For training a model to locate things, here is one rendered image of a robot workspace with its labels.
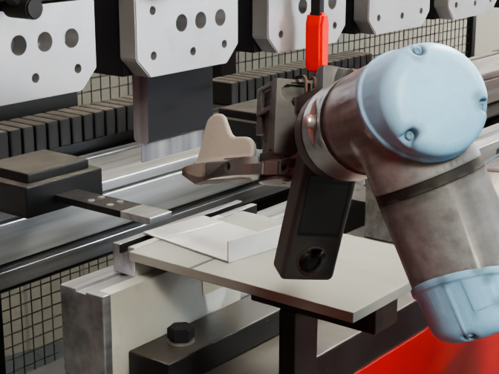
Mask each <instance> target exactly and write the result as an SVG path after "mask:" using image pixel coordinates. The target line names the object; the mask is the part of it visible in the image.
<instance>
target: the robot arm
mask: <svg viewBox="0 0 499 374"><path fill-rule="evenodd" d="M301 77H304V79H299V78H301ZM313 79H314V81H313ZM487 99H488V96H487V91H486V86H485V84H484V81H483V78H482V76H481V75H480V73H479V71H478V69H477V68H476V67H475V66H474V64H473V63H472V62H471V61H470V60H469V59H468V58H467V57H466V56H465V55H463V54H462V53H461V52H459V51H458V50H455V49H454V48H452V47H449V46H447V45H442V44H439V43H433V42H424V43H418V44H415V45H408V46H406V47H403V48H400V49H398V50H391V51H388V52H386V53H383V54H381V55H379V56H378V57H376V58H375V59H373V60H372V61H370V62H369V63H368V64H367V65H366V66H364V67H362V68H360V69H355V68H340V67H336V66H332V65H322V66H321V67H319V68H317V81H316V77H314V76H313V77H311V78H309V79H308V80H307V77H306V76H305V75H299V76H295V77H293V78H292V79H282V78H276V79H274V80H273V81H271V82H269V83H267V84H266V85H265V86H263V87H261V88H259V89H258V95H257V111H256V116H257V123H256V135H257V136H263V148H262V153H260V162H259V157H257V156H256V153H257V149H256V145H255V142H254V141H253V140H252V139H251V138H249V137H235V136H234V135H233V134H232V132H231V129H230V126H229V123H228V121H227V119H226V117H225V116H224V115H223V114H214V115H212V116H211V117H210V118H209V119H208V121H207V123H206V127H205V131H204V134H203V139H202V143H201V146H200V151H199V155H198V158H197V160H196V162H195V163H193V165H188V166H185V167H184V168H182V175H183V176H184V177H185V178H187V179H188V180H190V181H191V182H193V183H194V184H195V185H200V186H201V185H204V184H220V183H251V182H253V180H254V179H258V182H259V183H260V184H264V185H269V186H283V187H290V190H289V194H288V198H287V205H286V208H285V212H284V218H283V222H282V225H281V231H280V235H279V239H278V245H277V249H276V253H275V259H274V267H275V268H276V270H277V272H278V273H279V275H280V276H281V278H283V279H290V280H329V279H331V278H332V277H333V273H334V269H335V265H336V260H337V257H338V253H339V248H340V245H341V242H342V236H343V233H344V229H345V224H346V220H347V217H348V212H349V208H350V203H351V200H352V196H353V193H354V192H358V191H359V190H361V189H362V188H363V180H364V179H368V182H369V184H370V186H371V189H372V192H373V193H374V196H375V198H376V201H377V203H378V206H379V209H380V211H381V213H382V216H383V219H384V221H385V224H386V226H387V228H388V231H389V233H390V236H391V239H392V241H393V243H394V246H395V248H396V251H397V254H398V255H399V258H400V260H401V263H402V266H403V268H404V270H405V273H406V275H407V278H408V281H409V283H410V285H411V288H412V290H411V295H412V298H413V299H414V300H416V301H417V302H418V304H419V306H420V308H421V310H422V312H423V315H424V317H425V319H426V321H427V324H428V326H429V328H430V330H431V332H432V334H433V335H434V336H435V337H436V338H437V339H439V340H440V341H443V342H446V343H451V344H457V343H464V342H469V341H474V340H478V339H481V338H485V337H488V336H490V335H494V334H496V333H499V154H498V155H496V156H495V157H493V158H492V159H490V161H488V162H487V164H485V163H484V162H483V159H482V157H481V153H480V150H479V148H478V146H477V143H476V141H475V140H476V139H477V138H478V136H479V135H480V132H481V131H482V130H483V126H484V125H485V122H486V118H487V115H486V110H487Z"/></svg>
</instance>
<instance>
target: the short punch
mask: <svg viewBox="0 0 499 374"><path fill-rule="evenodd" d="M132 87H133V113H134V140H135V141H136V142H139V143H140V146H141V162H142V163H144V162H147V161H149V160H155V159H157V158H161V157H165V156H169V155H171V154H176V153H179V152H182V151H187V150H190V149H193V148H198V147H200V146H201V143H202V139H203V134H204V131H205V127H206V123H207V121H208V119H209V118H210V117H211V116H212V115H213V82H212V66H209V67H204V68H197V69H193V70H186V71H181V72H177V73H170V74H166V75H162V76H155V77H145V76H135V75H133V76H132Z"/></svg>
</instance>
